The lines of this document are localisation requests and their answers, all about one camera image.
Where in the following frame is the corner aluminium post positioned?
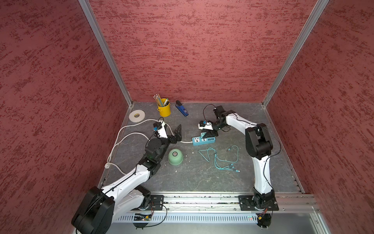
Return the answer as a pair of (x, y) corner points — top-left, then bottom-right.
(79, 0), (133, 108)
(262, 0), (329, 108)

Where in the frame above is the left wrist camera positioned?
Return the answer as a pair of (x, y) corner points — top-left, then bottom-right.
(153, 121), (168, 138)

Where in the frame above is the yellow pencil cup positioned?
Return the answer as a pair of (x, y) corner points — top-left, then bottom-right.
(157, 98), (171, 117)

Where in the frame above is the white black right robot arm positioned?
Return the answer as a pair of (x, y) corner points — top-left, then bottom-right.
(198, 105), (275, 211)

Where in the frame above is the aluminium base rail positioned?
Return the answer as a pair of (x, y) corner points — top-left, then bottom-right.
(72, 191), (331, 234)

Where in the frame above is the left corner aluminium post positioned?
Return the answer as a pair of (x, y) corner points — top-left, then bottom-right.
(79, 0), (133, 108)

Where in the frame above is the right corner aluminium post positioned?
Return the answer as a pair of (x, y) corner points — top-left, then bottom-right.
(262, 0), (329, 108)

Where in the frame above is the blue black stapler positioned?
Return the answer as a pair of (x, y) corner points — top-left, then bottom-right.
(175, 100), (189, 117)

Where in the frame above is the teal power strip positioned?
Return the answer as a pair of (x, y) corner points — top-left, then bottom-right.
(192, 136), (216, 146)

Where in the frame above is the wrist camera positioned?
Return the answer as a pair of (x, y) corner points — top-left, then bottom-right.
(198, 121), (213, 130)
(153, 121), (168, 138)

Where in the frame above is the white power strip cable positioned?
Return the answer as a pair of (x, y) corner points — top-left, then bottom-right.
(104, 118), (193, 176)

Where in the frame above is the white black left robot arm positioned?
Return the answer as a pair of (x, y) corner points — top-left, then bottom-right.
(71, 121), (182, 234)

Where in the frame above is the green meat grinder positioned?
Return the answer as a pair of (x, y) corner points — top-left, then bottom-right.
(168, 149), (184, 166)

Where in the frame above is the white tape roll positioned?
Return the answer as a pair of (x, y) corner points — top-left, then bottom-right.
(129, 110), (146, 123)

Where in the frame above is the colored pencils bundle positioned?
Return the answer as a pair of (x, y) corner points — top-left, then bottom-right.
(153, 94), (164, 107)

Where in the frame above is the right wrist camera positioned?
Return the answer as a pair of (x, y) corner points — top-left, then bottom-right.
(198, 121), (213, 130)

